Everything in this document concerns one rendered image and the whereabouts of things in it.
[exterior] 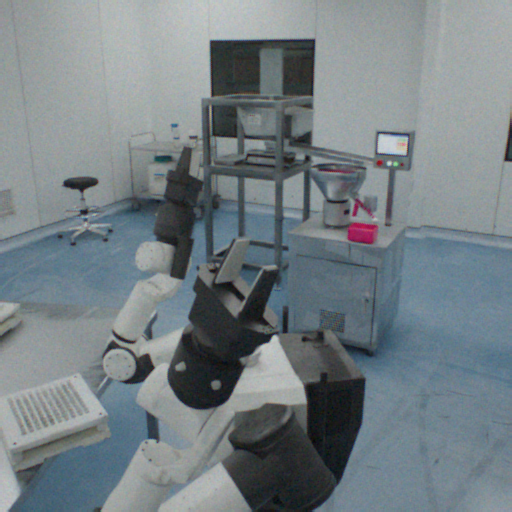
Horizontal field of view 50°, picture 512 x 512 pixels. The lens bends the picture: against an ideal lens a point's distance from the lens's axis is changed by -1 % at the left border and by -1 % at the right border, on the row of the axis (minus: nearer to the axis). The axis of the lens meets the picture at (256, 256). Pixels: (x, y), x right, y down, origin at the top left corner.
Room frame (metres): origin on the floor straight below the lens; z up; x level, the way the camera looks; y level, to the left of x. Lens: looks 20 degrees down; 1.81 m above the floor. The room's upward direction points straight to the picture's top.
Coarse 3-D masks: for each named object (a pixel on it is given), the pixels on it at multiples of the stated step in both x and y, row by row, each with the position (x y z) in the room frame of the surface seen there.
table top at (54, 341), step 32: (32, 320) 1.89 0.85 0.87; (64, 320) 1.89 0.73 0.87; (96, 320) 1.89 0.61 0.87; (0, 352) 1.65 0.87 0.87; (32, 352) 1.65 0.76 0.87; (64, 352) 1.65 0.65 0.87; (96, 352) 1.65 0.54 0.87; (0, 384) 1.46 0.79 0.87; (32, 384) 1.46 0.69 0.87; (96, 384) 1.46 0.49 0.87; (0, 448) 1.16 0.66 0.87; (0, 480) 1.05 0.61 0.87; (32, 480) 1.05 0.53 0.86
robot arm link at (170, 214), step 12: (168, 180) 1.21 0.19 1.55; (180, 180) 1.20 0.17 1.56; (192, 180) 1.23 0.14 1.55; (168, 192) 1.21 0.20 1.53; (180, 192) 1.20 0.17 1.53; (192, 192) 1.24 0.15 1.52; (168, 204) 1.21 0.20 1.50; (180, 204) 1.21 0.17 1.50; (192, 204) 1.23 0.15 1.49; (156, 216) 1.21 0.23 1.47; (168, 216) 1.19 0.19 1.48; (180, 216) 1.19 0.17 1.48; (192, 216) 1.21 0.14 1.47; (192, 228) 1.21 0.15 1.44
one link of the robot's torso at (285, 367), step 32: (288, 320) 1.09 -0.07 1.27; (288, 352) 0.97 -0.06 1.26; (320, 352) 0.97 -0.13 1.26; (256, 384) 0.85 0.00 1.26; (288, 384) 0.85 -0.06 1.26; (320, 384) 0.83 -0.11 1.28; (352, 384) 0.88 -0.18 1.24; (320, 416) 0.82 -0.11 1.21; (352, 416) 0.88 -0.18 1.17; (224, 448) 0.80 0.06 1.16; (320, 448) 0.82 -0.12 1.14
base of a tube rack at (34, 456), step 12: (0, 432) 1.19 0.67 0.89; (84, 432) 1.19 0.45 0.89; (96, 432) 1.19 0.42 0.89; (108, 432) 1.20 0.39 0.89; (48, 444) 1.14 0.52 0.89; (60, 444) 1.15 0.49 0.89; (72, 444) 1.15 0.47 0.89; (84, 444) 1.17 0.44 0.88; (24, 456) 1.10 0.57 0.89; (36, 456) 1.10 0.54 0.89; (48, 456) 1.12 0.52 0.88; (12, 468) 1.08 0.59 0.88; (24, 468) 1.08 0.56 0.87
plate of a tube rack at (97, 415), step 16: (48, 384) 1.35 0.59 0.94; (80, 384) 1.35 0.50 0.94; (0, 400) 1.27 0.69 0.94; (96, 400) 1.27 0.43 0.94; (0, 416) 1.20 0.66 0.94; (80, 416) 1.20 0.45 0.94; (96, 416) 1.20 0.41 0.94; (16, 432) 1.13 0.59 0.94; (32, 432) 1.13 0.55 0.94; (48, 432) 1.13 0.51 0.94; (64, 432) 1.14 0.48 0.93; (16, 448) 1.08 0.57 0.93
